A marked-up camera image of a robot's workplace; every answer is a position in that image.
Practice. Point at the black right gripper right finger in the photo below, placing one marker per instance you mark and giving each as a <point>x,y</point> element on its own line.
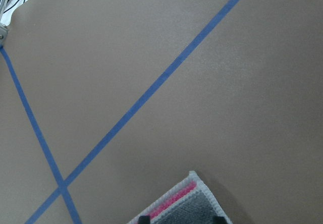
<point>218,220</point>

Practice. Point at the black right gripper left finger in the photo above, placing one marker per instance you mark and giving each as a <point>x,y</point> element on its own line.
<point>144,219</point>

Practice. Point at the pink towel with grey hem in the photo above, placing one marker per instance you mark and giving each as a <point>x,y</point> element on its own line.
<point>189,201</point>

